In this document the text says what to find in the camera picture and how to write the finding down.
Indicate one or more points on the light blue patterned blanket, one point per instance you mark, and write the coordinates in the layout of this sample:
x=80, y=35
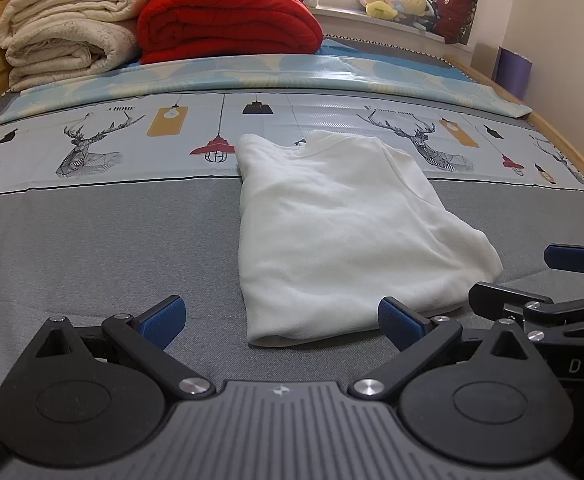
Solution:
x=272, y=72

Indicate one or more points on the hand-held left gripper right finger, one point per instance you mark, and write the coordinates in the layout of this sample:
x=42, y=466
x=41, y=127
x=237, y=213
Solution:
x=397, y=322

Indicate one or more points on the white long-sleeve shirt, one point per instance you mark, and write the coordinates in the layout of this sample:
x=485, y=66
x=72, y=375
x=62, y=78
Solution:
x=332, y=225

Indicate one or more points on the cream folded quilt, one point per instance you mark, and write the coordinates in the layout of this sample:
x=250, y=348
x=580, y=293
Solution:
x=62, y=35

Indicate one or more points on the red folded blanket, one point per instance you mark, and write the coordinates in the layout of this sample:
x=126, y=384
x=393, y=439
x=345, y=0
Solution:
x=222, y=25

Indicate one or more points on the yellow-green plush toy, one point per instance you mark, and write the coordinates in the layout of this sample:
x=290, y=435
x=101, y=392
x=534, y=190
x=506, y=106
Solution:
x=378, y=4

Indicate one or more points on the purple box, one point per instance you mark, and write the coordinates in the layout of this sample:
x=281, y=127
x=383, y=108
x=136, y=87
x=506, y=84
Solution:
x=512, y=72

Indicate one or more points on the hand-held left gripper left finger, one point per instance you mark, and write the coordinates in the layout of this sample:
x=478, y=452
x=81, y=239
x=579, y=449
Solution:
x=164, y=321

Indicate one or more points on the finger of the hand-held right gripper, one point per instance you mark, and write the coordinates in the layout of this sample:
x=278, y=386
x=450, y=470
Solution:
x=489, y=297
x=567, y=256

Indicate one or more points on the white window sill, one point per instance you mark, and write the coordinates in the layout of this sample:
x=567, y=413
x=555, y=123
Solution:
x=362, y=22

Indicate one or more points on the yellow round-face plush toy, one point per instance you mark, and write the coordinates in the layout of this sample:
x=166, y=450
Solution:
x=411, y=2

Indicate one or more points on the grey deer-print bed sheet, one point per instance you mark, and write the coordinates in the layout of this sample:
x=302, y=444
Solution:
x=97, y=240

